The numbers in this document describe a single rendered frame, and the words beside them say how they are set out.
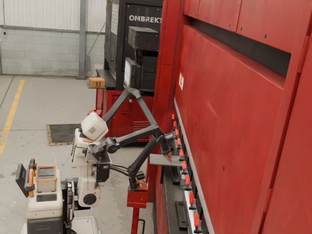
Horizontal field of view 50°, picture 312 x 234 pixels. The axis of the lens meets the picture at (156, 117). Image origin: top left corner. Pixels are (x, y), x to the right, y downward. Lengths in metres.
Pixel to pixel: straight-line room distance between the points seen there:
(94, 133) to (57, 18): 7.19
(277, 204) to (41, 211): 2.28
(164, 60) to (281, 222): 3.09
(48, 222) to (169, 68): 1.85
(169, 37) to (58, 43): 6.44
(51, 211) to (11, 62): 7.45
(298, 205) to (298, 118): 0.09
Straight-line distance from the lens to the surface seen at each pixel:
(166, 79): 3.48
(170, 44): 3.42
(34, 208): 2.58
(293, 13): 0.92
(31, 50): 9.64
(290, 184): 0.40
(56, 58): 9.66
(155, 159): 2.81
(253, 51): 1.47
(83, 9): 9.32
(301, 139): 0.38
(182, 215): 2.36
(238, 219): 1.24
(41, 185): 2.67
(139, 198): 2.75
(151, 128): 2.46
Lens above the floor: 2.25
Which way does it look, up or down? 19 degrees down
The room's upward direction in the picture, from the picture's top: 6 degrees clockwise
